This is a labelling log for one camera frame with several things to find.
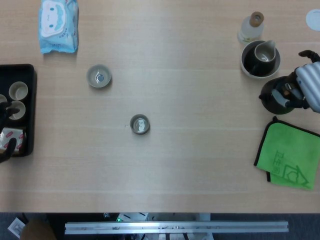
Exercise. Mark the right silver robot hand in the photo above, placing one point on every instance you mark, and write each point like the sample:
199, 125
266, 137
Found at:
311, 82

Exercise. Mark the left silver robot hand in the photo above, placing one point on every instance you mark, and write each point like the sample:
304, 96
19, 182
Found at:
11, 147

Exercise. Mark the aluminium profile rail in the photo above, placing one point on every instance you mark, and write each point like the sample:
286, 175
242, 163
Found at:
175, 227

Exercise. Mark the blue wet wipes pack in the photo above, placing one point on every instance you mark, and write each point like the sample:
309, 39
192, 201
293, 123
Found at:
57, 25

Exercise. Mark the black plastic tray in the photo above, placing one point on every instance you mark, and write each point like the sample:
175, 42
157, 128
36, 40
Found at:
30, 75

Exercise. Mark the silver red snack packet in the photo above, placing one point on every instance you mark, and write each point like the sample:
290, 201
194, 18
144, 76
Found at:
21, 138

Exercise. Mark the white floor socket box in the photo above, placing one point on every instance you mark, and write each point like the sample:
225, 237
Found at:
15, 227

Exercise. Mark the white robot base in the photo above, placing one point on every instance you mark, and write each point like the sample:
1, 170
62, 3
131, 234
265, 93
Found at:
135, 216

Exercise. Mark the glass bottle wooden stopper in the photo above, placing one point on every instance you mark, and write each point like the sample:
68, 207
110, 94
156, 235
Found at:
250, 30

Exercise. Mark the dark pitcher beige inside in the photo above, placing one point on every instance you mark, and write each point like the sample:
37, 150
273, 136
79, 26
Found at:
264, 53

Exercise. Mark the brown rounded object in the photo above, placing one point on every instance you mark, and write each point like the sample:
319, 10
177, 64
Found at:
37, 230

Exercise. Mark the wide grey tea bowl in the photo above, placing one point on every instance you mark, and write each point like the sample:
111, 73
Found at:
98, 75

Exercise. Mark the green microfiber cloth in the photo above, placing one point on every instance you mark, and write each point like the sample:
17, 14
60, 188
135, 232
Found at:
290, 150

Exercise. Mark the white bowl black inside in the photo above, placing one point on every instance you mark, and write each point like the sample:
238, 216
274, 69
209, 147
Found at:
247, 58

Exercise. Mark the small dark grey teacup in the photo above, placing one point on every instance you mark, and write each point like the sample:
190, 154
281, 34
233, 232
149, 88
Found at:
140, 124

